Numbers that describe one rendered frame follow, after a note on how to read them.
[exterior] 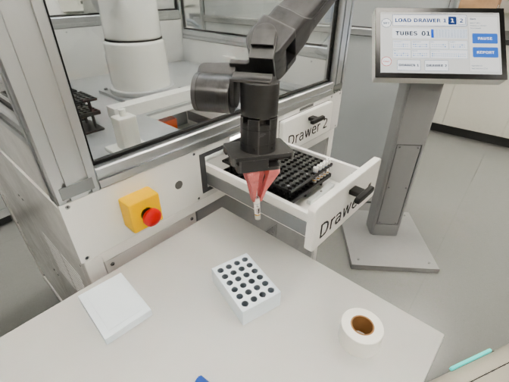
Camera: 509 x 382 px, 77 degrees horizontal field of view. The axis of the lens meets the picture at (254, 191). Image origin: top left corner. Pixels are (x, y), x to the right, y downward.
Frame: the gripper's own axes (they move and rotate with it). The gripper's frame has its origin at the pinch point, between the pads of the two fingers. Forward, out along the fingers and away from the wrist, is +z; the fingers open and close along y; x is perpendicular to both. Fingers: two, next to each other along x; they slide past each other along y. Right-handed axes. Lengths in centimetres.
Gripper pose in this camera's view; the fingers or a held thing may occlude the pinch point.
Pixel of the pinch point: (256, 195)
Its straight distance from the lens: 56.5
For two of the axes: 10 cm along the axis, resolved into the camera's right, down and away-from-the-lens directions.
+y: -9.5, 1.4, -2.7
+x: 3.1, 4.9, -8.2
